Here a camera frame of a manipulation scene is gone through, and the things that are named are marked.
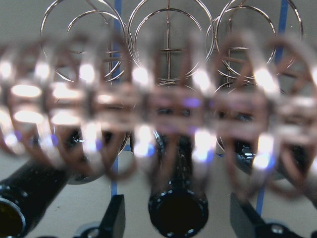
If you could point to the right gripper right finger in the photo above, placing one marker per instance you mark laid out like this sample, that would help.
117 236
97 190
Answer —
244 220

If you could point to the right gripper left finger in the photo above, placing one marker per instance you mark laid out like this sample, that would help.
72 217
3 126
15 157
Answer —
113 222

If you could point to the dark wine bottle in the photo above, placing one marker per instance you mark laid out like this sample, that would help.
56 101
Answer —
26 194
292 156
177 207

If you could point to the copper wire bottle basket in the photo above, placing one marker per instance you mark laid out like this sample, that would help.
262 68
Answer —
80 103

